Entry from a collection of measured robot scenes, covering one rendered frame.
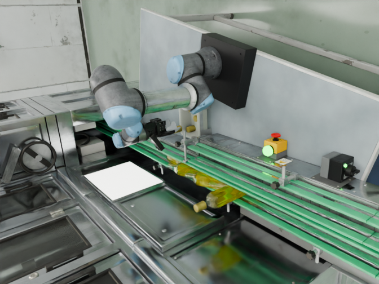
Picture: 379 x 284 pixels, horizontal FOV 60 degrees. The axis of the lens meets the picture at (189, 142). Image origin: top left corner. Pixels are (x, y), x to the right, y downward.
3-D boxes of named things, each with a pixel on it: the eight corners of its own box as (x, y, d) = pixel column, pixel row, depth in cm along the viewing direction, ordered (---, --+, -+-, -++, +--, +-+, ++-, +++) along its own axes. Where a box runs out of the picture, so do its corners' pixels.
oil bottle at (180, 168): (214, 178, 166) (179, 170, 177) (214, 168, 164) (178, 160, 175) (208, 182, 161) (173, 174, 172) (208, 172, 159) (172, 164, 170)
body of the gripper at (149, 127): (167, 120, 166) (146, 125, 160) (168, 136, 169) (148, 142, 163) (159, 116, 172) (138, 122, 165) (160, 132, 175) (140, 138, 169)
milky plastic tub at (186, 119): (192, 131, 193) (180, 134, 188) (190, 93, 186) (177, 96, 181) (211, 138, 180) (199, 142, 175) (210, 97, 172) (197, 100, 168)
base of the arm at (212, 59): (200, 43, 156) (184, 45, 151) (223, 49, 146) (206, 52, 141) (199, 74, 163) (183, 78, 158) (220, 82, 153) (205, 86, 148)
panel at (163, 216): (131, 163, 219) (81, 179, 200) (130, 159, 218) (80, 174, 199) (224, 221, 151) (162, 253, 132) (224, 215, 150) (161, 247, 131)
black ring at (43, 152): (57, 167, 214) (22, 176, 202) (51, 136, 207) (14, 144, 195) (60, 169, 211) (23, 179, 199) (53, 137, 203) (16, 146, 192)
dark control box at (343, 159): (331, 169, 126) (319, 176, 121) (334, 150, 123) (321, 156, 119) (353, 176, 120) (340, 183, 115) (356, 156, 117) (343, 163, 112)
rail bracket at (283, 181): (291, 176, 126) (268, 187, 119) (292, 159, 124) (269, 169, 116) (300, 180, 123) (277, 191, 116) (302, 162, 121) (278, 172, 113)
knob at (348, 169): (350, 173, 118) (359, 177, 116) (343, 177, 116) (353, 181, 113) (351, 162, 117) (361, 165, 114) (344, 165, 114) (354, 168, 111)
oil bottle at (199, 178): (236, 187, 154) (197, 180, 165) (236, 177, 152) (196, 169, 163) (231, 193, 149) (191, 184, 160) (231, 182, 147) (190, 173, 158)
